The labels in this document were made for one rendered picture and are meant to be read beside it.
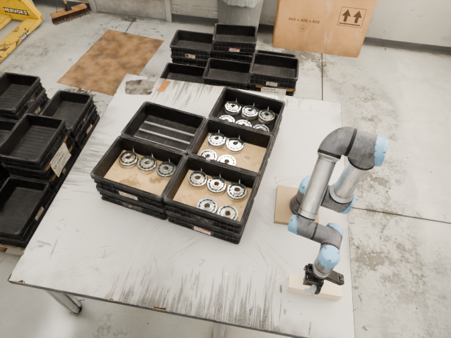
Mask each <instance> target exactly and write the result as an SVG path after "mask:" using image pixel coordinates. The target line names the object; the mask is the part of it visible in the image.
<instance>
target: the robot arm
mask: <svg viewBox="0 0 451 338"><path fill-rule="evenodd" d="M388 143H389V141H388V139H387V138H385V137H382V136H380V135H376V134H373V133H369V132H367V131H363V130H360V129H356V128H353V127H348V126H346V127H339V128H337V129H335V130H333V131H332V132H331V133H329V134H328V135H327V136H326V137H325V138H324V139H323V141H322V142H321V143H320V145H319V148H318V150H317V154H318V157H317V161H316V163H315V166H314V169H313V172H312V174H311V175H310V176H306V177H305V178H304V179H303V180H302V181H301V183H300V185H299V189H298V191H297V194H296V195H294V196H293V197H292V199H291V201H290V203H289V207H290V210H291V212H292V213H293V215H292V216H291V220H290V222H289V225H288V228H287V229H288V231H290V232H291V233H294V234H296V235H300V236H301V237H304V238H307V239H310V240H312V241H315V242H317V243H320V244H321V245H320V249H319V253H318V256H317V257H316V259H315V261H314V263H313V264H308V265H305V267H304V269H303V270H305V277H304V279H303V285H307V286H311V287H310V288H306V289H305V290H304V291H305V292H308V293H310V294H311V295H312V296H316V295H317V294H319V293H320V292H321V288H322V286H323V283H324V280H327V281H329V282H332V283H334V284H337V285H338V286H341V285H343V284H344V275H343V274H340V273H338V272H336V271H333V269H334V268H335V266H336V265H337V264H338V262H339V260H340V246H341V242H342V239H343V232H344V230H343V229H342V227H341V226H340V225H339V224H336V223H328V224H327V225H326V226H324V225H321V224H319V223H316V222H314V221H315V218H316V216H317V213H318V211H319V208H320V207H324V208H327V209H329V210H332V211H335V212H337V213H341V214H347V213H348V212H349V211H350V210H351V208H352V207H353V205H354V202H355V199H356V195H355V194H354V190H355V188H356V187H357V186H358V184H359V182H360V181H361V179H362V177H363V176H364V175H365V173H366V171H367V170H371V169H373V168H374V166H376V167H381V166H382V164H383V161H384V159H385V155H386V153H387V148H388ZM342 155H343V156H347V159H348V162H347V164H346V166H345V168H344V169H343V171H342V173H341V175H340V177H339V179H338V181H337V182H335V183H333V184H332V185H329V181H330V178H331V176H332V173H333V171H334V168H335V165H336V162H337V161H339V160H340V159H341V157H342ZM305 283H306V284H305Z"/></svg>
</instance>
